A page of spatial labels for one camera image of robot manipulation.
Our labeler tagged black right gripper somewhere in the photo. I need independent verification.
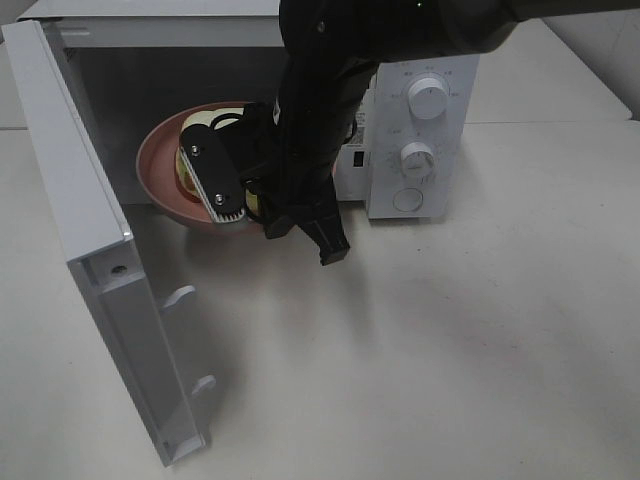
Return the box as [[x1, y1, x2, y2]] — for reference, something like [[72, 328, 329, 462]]
[[219, 103, 350, 266]]

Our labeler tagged round door release button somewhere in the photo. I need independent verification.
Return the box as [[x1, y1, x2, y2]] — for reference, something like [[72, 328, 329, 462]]
[[393, 188, 424, 213]]

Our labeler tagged white bread sandwich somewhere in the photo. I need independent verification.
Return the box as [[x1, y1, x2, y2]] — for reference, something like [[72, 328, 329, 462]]
[[174, 107, 260, 215]]

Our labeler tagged pink round plate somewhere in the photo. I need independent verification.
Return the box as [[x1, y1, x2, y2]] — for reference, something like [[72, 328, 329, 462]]
[[136, 101, 261, 236]]

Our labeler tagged white microwave door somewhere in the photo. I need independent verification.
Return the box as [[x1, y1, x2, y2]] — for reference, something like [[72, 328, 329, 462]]
[[2, 20, 206, 466]]

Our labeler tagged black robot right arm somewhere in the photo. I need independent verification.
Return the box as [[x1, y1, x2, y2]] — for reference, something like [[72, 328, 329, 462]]
[[222, 1, 632, 244]]

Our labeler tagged white microwave oven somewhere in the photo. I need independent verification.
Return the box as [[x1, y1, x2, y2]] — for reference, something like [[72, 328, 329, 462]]
[[4, 1, 478, 219]]

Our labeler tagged lower white microwave knob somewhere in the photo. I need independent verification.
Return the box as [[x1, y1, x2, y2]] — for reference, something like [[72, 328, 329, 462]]
[[400, 142, 434, 179]]

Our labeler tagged white microwave knob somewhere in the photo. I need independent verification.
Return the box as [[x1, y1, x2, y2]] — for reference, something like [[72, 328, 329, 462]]
[[400, 142, 434, 179], [407, 75, 450, 120]]

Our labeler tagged upper white microwave knob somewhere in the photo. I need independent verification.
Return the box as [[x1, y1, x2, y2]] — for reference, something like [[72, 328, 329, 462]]
[[407, 75, 450, 120]]

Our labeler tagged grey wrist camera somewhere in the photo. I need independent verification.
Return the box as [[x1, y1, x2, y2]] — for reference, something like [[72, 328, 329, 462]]
[[180, 124, 246, 224]]

